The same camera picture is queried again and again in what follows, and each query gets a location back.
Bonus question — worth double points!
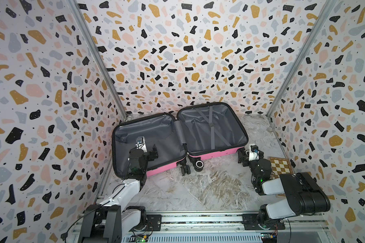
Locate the pink hard-shell suitcase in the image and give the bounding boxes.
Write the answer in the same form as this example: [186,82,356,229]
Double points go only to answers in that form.
[112,102,248,179]

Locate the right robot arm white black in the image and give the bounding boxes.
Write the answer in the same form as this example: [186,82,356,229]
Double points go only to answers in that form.
[238,145,331,230]

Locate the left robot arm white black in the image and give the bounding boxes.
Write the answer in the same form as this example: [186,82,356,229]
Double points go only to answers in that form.
[78,146,158,243]

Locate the wooden chessboard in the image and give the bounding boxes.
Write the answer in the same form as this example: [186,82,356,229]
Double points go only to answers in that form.
[268,157,294,179]

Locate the left green circuit board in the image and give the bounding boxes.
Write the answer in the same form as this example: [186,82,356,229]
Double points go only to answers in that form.
[127,235,149,243]

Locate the green circuit board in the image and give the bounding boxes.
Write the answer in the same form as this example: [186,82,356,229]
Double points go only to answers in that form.
[261,233,277,243]
[127,235,149,243]

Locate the right green circuit board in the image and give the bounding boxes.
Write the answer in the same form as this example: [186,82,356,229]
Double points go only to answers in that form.
[261,233,277,243]

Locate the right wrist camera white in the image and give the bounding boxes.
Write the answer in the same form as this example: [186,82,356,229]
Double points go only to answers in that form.
[249,144,259,161]

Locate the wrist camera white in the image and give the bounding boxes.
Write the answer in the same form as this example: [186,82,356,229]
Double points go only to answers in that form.
[249,144,259,161]
[135,136,148,153]

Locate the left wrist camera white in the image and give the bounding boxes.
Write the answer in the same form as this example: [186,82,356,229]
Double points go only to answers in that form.
[135,136,148,153]

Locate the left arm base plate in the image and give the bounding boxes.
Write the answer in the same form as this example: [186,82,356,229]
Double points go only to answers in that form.
[146,214,162,233]

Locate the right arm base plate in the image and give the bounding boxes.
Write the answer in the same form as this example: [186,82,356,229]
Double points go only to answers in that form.
[242,213,286,230]

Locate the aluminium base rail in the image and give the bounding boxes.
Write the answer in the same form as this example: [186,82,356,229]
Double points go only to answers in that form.
[122,211,334,243]

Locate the left aluminium corner post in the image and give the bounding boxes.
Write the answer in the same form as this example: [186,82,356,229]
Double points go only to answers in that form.
[67,0,128,121]

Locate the aluminium corner post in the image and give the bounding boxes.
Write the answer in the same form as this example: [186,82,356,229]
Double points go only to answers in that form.
[67,0,128,121]
[266,0,336,118]

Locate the right aluminium corner post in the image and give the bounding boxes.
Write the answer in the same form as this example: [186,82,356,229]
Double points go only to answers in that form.
[266,0,336,118]

